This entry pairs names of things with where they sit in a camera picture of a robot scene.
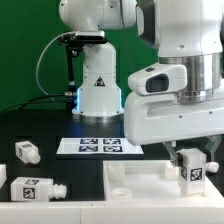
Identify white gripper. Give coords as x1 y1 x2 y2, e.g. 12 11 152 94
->
124 92 224 166

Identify white square table top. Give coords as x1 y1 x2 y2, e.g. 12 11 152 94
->
103 160 224 207

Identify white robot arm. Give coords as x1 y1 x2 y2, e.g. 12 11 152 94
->
59 0 224 148

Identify white marker tag sheet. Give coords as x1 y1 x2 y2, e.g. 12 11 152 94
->
57 138 143 155

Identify white L-shaped obstacle fence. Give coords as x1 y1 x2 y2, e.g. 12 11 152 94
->
0 202 224 224

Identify white block left edge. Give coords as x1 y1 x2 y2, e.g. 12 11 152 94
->
0 164 7 189

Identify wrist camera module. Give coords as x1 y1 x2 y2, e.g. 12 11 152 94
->
128 63 187 96

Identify grey camera cable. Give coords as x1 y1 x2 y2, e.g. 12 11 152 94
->
35 31 75 110

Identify black cables on table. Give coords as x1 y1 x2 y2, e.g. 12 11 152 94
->
0 93 78 116

